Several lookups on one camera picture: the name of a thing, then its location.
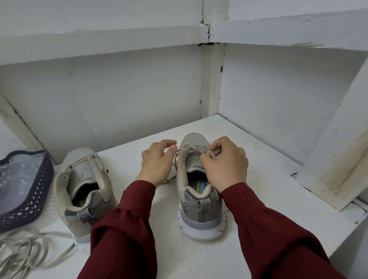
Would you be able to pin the person's right forearm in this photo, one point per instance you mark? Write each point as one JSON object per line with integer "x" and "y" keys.
{"x": 276, "y": 241}

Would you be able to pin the person's left forearm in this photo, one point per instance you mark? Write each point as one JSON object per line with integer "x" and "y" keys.
{"x": 121, "y": 235}

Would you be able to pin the person's left hand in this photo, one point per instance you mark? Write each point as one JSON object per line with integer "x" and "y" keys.
{"x": 155, "y": 164}

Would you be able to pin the grey mesh shoe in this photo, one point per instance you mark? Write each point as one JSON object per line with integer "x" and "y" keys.
{"x": 86, "y": 201}
{"x": 201, "y": 218}

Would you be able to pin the clear plastic bag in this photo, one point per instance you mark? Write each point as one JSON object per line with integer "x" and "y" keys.
{"x": 17, "y": 181}

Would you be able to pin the person's right hand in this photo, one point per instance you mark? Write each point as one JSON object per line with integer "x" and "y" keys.
{"x": 227, "y": 166}

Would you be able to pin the dark plastic lattice basket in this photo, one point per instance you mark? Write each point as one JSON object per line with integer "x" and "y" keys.
{"x": 31, "y": 207}

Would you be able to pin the grey shoelace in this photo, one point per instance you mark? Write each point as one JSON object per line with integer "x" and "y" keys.
{"x": 192, "y": 150}
{"x": 23, "y": 250}

